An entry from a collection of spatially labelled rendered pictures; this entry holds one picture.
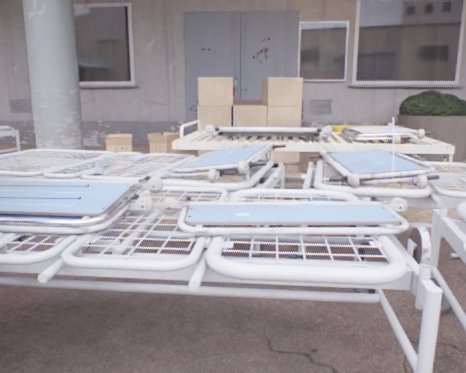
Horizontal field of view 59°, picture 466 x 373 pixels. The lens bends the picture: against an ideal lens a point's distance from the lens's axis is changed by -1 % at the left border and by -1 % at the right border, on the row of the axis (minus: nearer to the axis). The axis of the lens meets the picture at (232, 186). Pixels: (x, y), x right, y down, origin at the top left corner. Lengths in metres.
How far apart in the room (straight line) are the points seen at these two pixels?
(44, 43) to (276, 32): 3.58
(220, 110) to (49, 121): 2.25
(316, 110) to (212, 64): 1.92
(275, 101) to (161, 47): 3.20
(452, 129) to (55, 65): 5.26
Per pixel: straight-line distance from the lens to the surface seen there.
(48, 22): 5.83
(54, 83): 5.76
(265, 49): 7.24
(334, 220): 1.36
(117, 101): 7.76
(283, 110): 4.88
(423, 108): 6.46
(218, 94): 4.82
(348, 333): 1.79
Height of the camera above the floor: 0.92
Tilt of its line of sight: 13 degrees down
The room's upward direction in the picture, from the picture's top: straight up
